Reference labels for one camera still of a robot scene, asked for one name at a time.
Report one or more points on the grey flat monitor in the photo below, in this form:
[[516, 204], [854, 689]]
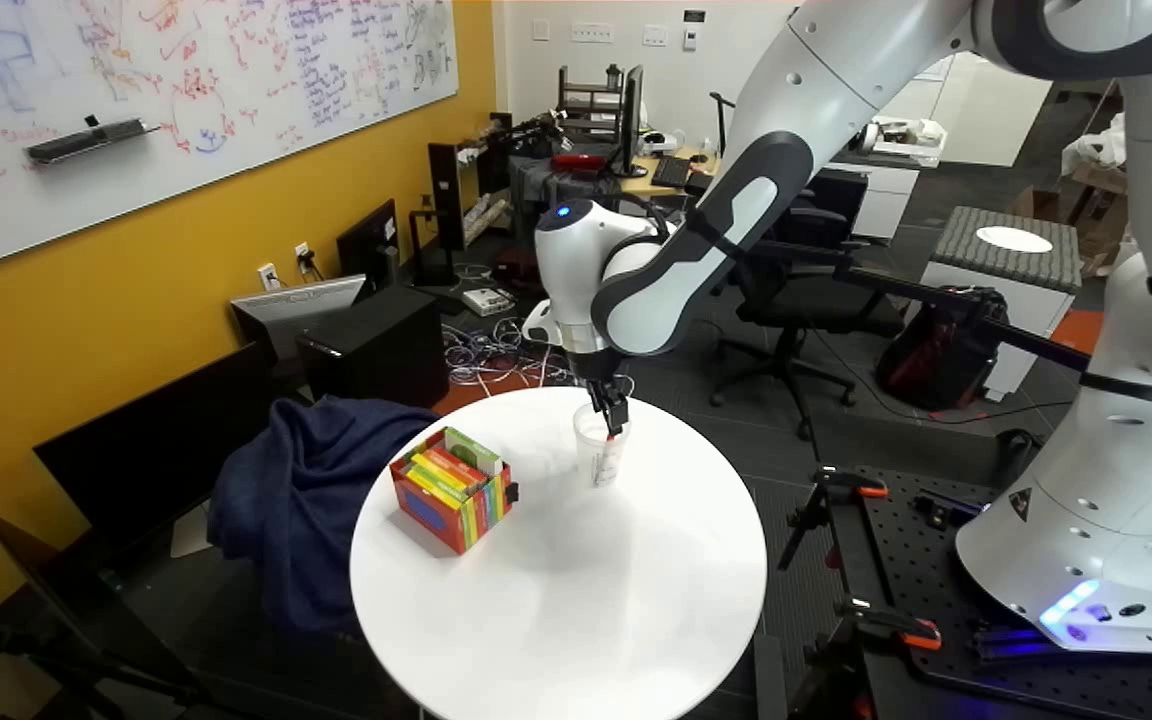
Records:
[[289, 304]]

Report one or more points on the colourful orange book box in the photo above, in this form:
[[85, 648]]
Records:
[[448, 492]]

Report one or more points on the grey perforated top box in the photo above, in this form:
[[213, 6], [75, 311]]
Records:
[[1051, 265]]

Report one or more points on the orange capped white marker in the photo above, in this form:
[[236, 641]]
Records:
[[603, 461]]

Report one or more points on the black and red bag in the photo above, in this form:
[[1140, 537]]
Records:
[[939, 355]]

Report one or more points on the black metal rod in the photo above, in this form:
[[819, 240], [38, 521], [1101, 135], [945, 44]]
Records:
[[1043, 343]]

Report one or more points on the black computer case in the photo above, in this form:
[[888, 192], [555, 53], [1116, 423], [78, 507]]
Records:
[[376, 348]]

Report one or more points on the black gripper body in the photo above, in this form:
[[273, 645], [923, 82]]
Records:
[[609, 375]]

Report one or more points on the navy blue cloth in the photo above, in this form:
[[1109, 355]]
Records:
[[311, 492]]

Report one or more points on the white drawer cabinet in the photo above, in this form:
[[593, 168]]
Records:
[[884, 202]]

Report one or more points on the black camera tripod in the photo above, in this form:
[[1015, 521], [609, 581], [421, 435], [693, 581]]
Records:
[[71, 601]]

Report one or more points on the cardboard boxes plastic wrap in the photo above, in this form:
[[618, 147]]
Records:
[[1098, 202]]

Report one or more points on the red round object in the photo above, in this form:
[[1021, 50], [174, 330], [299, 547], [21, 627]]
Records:
[[579, 161]]

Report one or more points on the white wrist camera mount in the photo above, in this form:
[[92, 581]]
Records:
[[541, 322]]

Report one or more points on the scribbled wall whiteboard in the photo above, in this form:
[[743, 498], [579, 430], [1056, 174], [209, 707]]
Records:
[[202, 104]]

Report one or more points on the clear plastic cup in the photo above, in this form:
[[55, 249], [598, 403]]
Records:
[[583, 448]]

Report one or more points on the tall black speaker box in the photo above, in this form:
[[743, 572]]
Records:
[[447, 192]]

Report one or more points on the black office chair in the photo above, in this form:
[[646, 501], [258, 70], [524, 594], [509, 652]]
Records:
[[819, 288]]

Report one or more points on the black metal shelf rack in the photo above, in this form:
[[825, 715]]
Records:
[[598, 104]]

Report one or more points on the white wall power outlet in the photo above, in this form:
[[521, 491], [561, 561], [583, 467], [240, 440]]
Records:
[[268, 278], [306, 256]]

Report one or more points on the large black flat panel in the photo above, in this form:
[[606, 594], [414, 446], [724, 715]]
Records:
[[149, 455]]

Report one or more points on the black computer monitor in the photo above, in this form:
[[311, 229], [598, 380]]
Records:
[[366, 245]]

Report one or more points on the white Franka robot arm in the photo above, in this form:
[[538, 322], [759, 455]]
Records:
[[1109, 507]]

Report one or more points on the black optical breadboard table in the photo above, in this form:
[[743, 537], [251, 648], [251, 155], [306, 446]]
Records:
[[923, 561]]

